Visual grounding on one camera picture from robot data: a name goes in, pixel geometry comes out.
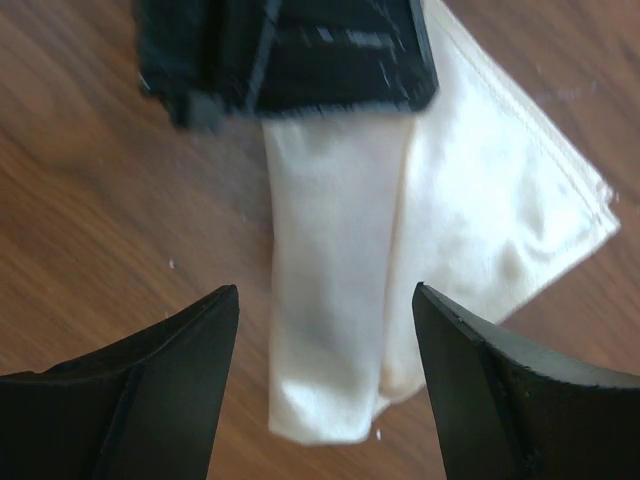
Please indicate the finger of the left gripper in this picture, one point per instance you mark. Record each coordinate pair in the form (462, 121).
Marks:
(205, 60)

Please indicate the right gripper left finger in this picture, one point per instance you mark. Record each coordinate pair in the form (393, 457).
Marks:
(144, 407)

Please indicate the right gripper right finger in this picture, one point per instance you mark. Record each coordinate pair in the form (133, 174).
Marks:
(506, 407)

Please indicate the peach cloth napkin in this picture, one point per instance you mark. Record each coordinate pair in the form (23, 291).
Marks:
(479, 196)

